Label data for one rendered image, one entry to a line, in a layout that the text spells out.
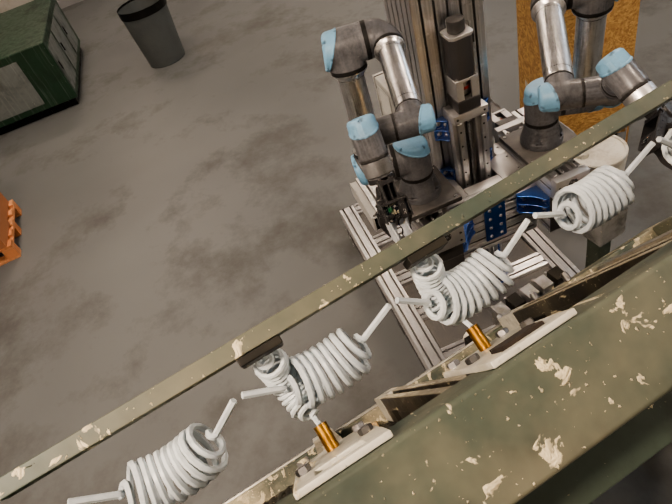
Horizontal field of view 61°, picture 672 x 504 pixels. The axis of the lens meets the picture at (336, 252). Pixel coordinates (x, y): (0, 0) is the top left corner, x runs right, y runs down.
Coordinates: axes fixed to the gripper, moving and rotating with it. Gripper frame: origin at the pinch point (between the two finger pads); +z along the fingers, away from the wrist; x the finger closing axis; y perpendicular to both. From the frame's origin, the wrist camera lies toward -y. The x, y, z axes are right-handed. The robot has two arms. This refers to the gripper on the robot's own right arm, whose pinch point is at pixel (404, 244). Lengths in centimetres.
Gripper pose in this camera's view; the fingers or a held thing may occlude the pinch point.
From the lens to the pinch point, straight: 152.5
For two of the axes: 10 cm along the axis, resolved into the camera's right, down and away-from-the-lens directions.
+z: 3.7, 8.9, 2.7
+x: 9.2, -3.9, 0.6
